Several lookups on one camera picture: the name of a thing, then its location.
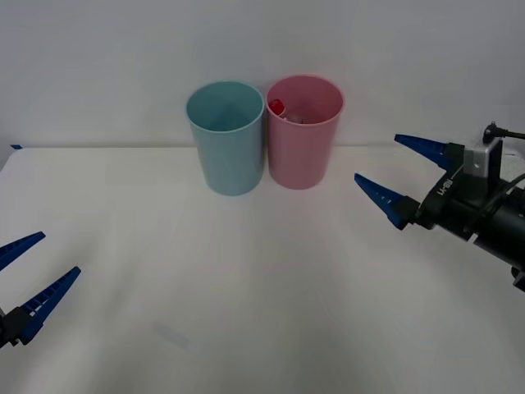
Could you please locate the pale blue plastic bin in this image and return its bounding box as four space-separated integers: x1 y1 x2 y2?
185 80 265 197

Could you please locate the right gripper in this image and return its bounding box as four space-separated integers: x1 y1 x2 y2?
354 133 504 244

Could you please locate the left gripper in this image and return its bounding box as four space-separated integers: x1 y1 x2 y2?
0 231 82 350

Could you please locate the pink plastic bin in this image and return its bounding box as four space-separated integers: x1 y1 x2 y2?
264 74 345 190

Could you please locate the clear bottle with red cap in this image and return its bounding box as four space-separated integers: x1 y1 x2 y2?
267 98 307 124

